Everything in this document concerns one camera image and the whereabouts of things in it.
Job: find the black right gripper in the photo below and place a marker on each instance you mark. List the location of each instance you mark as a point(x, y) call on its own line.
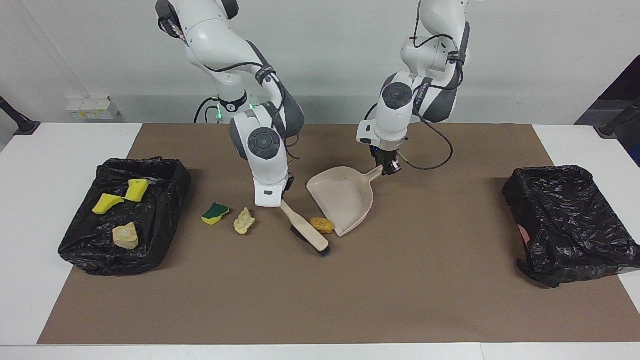
point(289, 183)

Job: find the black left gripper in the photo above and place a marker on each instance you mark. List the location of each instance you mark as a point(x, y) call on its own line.
point(389, 156)

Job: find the beige hand brush black bristles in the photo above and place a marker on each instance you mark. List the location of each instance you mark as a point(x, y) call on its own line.
point(310, 231)

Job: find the golden brown foam chunk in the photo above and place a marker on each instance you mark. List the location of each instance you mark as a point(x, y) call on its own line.
point(321, 225)

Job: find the beige plastic dustpan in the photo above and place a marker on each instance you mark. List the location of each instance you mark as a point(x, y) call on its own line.
point(345, 197)

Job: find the yellow green sponge piece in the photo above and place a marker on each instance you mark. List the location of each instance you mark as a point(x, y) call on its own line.
point(106, 202)
point(215, 212)
point(136, 190)

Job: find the orange crusted cream foam chunk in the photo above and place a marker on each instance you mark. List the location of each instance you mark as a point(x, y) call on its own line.
point(125, 236)

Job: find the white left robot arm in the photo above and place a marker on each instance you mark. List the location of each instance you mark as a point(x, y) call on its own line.
point(395, 120)

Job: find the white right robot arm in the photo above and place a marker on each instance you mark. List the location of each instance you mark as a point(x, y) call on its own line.
point(267, 165)

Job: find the black trash bag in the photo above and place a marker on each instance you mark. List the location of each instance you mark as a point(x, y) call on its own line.
point(150, 235)
point(565, 215)

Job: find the brown paper table mat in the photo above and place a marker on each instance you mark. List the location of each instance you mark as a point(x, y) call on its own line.
point(450, 310)

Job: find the black stand leg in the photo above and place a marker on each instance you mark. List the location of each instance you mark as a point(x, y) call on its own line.
point(20, 122)
point(617, 122)

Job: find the dark fabric panel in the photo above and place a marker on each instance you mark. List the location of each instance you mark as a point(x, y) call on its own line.
point(625, 90)

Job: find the white wall socket box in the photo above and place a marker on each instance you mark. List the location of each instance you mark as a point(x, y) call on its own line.
point(92, 107)

